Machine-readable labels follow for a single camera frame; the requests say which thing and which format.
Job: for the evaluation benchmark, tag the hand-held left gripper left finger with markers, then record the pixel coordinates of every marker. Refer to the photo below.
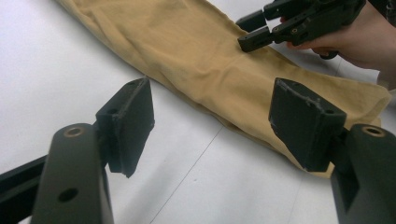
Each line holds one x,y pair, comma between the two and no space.
127,130

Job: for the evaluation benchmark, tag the tan children's pants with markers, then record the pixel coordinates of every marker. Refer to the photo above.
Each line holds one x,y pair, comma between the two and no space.
202,62

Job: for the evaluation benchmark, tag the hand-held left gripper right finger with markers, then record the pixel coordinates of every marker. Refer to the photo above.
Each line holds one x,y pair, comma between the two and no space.
305,130

